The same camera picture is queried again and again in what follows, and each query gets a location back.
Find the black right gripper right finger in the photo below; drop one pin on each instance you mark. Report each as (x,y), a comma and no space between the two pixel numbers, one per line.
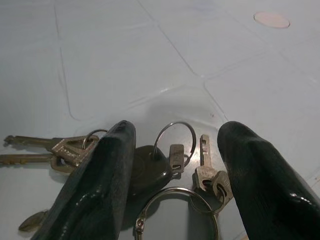
(262,190)

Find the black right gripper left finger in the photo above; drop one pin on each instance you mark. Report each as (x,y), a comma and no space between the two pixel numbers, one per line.
(95,190)

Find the silver key with ribbed head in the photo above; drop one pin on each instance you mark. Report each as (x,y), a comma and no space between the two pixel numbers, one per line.
(223,181)

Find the brass key with angular head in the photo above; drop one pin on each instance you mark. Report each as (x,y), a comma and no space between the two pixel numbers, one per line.
(65,148)

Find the round black key fob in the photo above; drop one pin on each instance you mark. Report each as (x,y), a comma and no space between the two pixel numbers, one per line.
(147,172)

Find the silver key with notched blade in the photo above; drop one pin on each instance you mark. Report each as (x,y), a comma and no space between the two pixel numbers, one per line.
(205,160)

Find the small brass key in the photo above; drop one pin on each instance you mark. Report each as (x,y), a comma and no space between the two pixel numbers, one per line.
(31,221)

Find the brass key with rounded head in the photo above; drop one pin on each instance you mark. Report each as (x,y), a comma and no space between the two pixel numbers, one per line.
(25,158)

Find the small flat silver key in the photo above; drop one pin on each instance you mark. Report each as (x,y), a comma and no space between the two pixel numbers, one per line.
(176,156)

